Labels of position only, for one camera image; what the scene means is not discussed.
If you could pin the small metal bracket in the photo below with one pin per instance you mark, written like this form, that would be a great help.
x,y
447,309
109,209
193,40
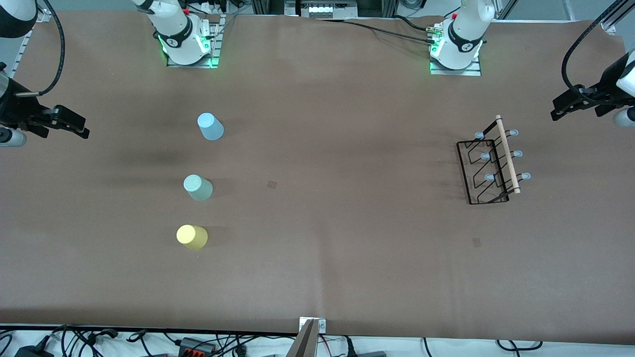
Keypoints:
x,y
321,326

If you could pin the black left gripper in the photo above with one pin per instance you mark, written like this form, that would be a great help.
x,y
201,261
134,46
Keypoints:
x,y
601,93

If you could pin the brown table mat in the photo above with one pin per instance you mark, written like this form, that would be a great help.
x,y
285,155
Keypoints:
x,y
347,272

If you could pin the black orange connector block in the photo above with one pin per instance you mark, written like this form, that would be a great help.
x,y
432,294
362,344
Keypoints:
x,y
196,345

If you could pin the grey camera mount pole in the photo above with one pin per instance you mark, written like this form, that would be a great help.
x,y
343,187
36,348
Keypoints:
x,y
303,344

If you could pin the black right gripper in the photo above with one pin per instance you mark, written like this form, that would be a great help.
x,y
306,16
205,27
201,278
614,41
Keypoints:
x,y
15,108

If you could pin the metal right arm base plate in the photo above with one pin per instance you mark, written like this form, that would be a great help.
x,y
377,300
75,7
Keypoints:
x,y
216,54

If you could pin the yellow plastic cup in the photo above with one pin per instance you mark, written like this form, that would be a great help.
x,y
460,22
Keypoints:
x,y
192,237

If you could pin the white power strip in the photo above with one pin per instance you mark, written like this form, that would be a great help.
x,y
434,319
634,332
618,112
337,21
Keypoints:
x,y
216,7

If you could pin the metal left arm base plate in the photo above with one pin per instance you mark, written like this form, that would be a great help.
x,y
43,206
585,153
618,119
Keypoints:
x,y
461,72

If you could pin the white electronic device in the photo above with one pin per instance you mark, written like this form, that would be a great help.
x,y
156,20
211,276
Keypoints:
x,y
327,10

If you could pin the light blue plastic cup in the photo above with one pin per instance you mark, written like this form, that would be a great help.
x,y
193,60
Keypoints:
x,y
211,128

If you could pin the mint green plastic cup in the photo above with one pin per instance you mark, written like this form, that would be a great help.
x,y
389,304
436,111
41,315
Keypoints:
x,y
198,188

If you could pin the aluminium frame rack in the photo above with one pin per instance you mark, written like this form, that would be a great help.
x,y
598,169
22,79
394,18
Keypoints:
x,y
268,6

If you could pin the aluminium profile rail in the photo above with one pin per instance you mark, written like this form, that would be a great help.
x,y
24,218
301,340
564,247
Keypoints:
x,y
506,9
615,17
22,49

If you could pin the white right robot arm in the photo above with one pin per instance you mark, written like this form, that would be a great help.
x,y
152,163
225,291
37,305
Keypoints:
x,y
173,25

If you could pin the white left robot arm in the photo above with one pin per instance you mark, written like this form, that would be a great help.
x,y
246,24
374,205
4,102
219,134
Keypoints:
x,y
464,29

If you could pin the black power adapter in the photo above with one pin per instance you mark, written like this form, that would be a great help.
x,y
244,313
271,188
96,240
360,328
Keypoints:
x,y
32,352

